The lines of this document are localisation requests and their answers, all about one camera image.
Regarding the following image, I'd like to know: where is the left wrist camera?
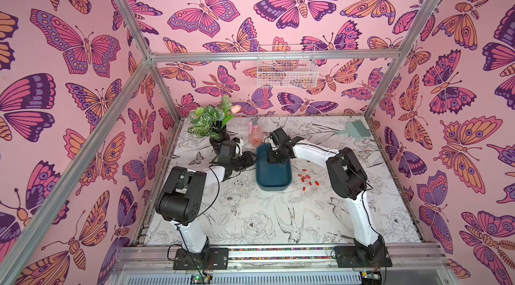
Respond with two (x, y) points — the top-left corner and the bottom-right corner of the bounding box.
(231, 137), (244, 157)

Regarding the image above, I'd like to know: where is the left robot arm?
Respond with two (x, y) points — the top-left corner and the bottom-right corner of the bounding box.
(155, 139), (257, 255)

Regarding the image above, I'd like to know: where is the green plant in black vase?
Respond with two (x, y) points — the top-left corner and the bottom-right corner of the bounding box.
(188, 95), (242, 154)

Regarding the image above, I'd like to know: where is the aluminium front rail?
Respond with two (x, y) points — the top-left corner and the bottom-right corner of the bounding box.
(115, 243), (449, 272)

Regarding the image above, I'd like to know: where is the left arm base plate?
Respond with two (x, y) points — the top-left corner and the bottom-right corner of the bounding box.
(173, 247), (229, 271)

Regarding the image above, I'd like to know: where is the teal plastic storage box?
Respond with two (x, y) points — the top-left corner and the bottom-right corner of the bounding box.
(256, 144), (292, 192)

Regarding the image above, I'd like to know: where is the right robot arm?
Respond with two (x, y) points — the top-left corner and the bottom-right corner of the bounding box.
(267, 140), (386, 260)

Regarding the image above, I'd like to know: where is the white wire basket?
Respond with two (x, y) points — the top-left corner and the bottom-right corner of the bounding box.
(255, 50), (319, 89)

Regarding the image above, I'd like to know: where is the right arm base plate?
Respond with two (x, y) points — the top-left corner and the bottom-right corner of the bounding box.
(333, 246), (393, 269)

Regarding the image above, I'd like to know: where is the pink spray bottle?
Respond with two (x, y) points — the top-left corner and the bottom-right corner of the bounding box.
(248, 118), (264, 148)

